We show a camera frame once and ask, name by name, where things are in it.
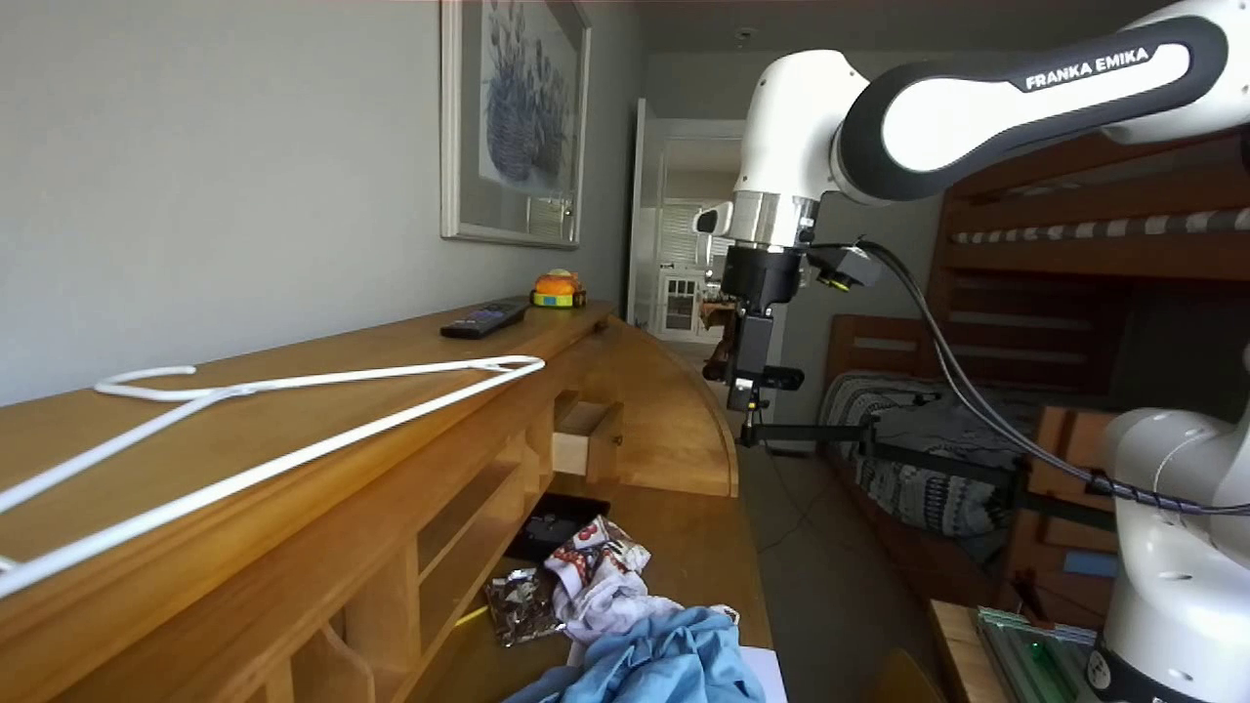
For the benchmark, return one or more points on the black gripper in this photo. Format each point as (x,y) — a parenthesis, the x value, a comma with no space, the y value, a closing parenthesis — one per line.
(757,281)

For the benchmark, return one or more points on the blue fabric sheet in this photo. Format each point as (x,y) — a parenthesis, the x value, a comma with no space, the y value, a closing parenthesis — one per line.
(665,667)

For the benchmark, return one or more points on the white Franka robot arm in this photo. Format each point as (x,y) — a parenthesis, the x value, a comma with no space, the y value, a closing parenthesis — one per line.
(990,104)

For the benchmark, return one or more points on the white paper sheet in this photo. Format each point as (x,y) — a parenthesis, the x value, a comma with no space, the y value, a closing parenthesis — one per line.
(768,678)

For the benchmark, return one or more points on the grey striped bedding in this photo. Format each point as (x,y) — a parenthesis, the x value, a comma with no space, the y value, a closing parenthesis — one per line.
(924,482)

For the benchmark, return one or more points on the white door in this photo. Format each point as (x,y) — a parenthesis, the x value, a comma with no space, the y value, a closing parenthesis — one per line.
(665,196)

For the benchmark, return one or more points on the orange yellow toy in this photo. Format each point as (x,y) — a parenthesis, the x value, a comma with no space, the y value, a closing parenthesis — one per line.
(557,290)

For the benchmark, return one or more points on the red white patterned snack bag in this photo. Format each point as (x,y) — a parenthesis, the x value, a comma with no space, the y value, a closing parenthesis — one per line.
(599,548)

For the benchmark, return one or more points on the black flat object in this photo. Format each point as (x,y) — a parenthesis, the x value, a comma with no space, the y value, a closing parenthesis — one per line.
(568,516)

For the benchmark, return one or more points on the black remote control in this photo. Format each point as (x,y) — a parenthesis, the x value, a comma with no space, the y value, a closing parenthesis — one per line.
(482,321)

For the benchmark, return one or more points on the wooden bunk bed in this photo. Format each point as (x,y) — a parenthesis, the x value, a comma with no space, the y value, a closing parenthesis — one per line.
(1039,235)

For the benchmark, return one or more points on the wooden side table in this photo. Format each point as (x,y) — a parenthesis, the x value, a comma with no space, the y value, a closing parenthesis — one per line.
(957,659)

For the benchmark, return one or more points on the wooden desk with hutch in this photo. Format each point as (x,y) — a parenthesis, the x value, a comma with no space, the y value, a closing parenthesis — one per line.
(197,533)

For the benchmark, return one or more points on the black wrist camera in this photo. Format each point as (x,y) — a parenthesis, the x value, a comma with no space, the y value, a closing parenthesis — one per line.
(842,269)

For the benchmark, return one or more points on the framed wall picture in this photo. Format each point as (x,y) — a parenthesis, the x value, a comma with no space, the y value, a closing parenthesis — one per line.
(521,118)

